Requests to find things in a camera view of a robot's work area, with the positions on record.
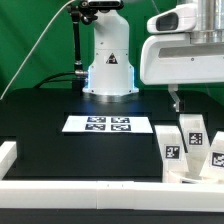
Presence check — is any white front fence rail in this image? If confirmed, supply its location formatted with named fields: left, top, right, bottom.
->
left=0, top=181, right=224, bottom=212

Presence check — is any black camera stand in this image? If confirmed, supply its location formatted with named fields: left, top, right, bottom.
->
left=67, top=0, right=124, bottom=91

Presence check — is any black cable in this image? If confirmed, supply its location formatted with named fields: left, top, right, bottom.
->
left=33, top=71, right=90, bottom=90

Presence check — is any white marker sheet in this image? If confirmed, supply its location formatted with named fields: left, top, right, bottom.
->
left=62, top=116, right=153, bottom=134

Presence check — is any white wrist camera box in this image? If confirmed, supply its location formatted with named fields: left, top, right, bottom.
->
left=147, top=3, right=197, bottom=34

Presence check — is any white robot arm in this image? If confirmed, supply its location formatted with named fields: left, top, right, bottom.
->
left=83, top=0, right=224, bottom=101

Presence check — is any white cable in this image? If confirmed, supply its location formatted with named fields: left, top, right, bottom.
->
left=0, top=0, right=76, bottom=101

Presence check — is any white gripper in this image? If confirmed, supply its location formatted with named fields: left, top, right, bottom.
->
left=140, top=33, right=224, bottom=112

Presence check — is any white fence rail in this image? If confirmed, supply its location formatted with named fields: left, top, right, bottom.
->
left=0, top=141, right=17, bottom=181
left=0, top=181, right=224, bottom=212

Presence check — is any white left fence rail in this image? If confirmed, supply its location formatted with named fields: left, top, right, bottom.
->
left=0, top=141, right=17, bottom=181

